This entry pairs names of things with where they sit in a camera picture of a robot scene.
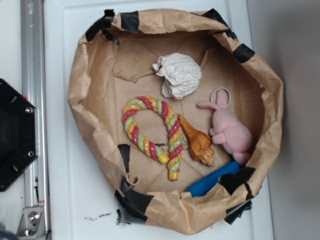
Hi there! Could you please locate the brown spiral seashell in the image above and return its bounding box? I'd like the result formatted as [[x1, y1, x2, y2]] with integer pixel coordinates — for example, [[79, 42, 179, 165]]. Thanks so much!
[[177, 113, 215, 167]]

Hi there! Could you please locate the multicolour twisted rope toy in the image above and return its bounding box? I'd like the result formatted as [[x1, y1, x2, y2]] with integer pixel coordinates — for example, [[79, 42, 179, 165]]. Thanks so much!
[[122, 96, 184, 181]]

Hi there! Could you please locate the pink plush bunny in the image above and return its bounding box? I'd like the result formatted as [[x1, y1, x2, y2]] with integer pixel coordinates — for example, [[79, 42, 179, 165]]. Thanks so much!
[[197, 87, 253, 167]]

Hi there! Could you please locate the metal corner bracket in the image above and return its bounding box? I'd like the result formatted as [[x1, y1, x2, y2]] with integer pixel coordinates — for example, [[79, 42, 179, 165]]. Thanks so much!
[[16, 206, 46, 240]]

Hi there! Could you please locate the crumpled white paper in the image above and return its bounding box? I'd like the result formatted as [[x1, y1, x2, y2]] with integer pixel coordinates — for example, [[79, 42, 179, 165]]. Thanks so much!
[[152, 52, 202, 100]]

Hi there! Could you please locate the blue plastic cylinder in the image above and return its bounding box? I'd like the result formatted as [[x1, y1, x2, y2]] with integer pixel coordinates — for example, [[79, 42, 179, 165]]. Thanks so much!
[[185, 161, 241, 197]]

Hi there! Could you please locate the brown paper bag bin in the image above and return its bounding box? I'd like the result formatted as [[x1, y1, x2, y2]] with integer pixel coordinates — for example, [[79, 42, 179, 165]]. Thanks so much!
[[67, 9, 284, 235]]

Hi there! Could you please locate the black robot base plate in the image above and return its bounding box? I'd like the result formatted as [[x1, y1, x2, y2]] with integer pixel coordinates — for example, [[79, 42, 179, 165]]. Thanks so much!
[[0, 79, 38, 192]]

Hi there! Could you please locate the aluminium extrusion rail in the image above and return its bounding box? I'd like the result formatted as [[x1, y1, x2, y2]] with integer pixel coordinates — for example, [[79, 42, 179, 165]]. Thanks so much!
[[20, 0, 52, 240]]

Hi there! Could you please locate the white rubber ring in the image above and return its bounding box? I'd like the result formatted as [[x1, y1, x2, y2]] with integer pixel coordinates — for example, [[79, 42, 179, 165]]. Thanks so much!
[[210, 86, 232, 110]]

